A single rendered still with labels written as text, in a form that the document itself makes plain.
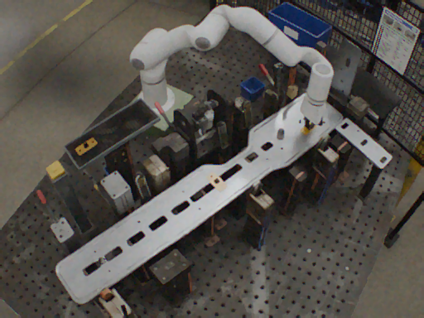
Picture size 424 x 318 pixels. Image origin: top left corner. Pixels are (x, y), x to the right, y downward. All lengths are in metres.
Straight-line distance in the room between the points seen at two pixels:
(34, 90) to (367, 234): 2.92
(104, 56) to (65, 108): 0.66
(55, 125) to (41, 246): 1.57
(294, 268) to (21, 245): 1.25
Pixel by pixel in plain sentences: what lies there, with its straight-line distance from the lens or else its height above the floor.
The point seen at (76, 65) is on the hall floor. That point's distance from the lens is 3.78.
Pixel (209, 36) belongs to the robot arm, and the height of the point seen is 1.42.
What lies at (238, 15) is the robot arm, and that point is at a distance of 1.48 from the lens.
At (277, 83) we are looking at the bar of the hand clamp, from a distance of 1.76.
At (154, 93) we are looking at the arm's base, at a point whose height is 0.92.
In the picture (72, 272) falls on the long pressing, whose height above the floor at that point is 1.00.
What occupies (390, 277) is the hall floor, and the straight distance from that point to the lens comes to 2.72.
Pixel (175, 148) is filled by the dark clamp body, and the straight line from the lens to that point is 1.58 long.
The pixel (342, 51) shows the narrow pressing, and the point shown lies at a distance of 1.81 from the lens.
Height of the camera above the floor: 2.33
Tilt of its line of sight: 54 degrees down
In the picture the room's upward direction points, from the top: 1 degrees clockwise
